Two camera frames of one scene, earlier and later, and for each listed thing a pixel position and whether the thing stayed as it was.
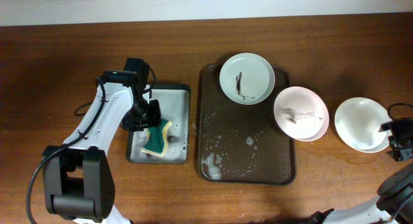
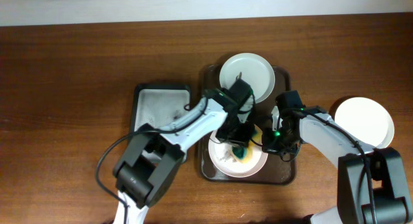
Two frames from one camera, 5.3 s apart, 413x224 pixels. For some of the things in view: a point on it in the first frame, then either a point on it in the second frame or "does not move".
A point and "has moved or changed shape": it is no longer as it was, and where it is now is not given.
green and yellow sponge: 157,139 has moved or changed shape
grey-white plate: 247,79 does not move
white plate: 358,121 does not move
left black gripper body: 144,115 to 236,132
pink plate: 301,113 has moved or changed shape
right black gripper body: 401,139 to 278,141
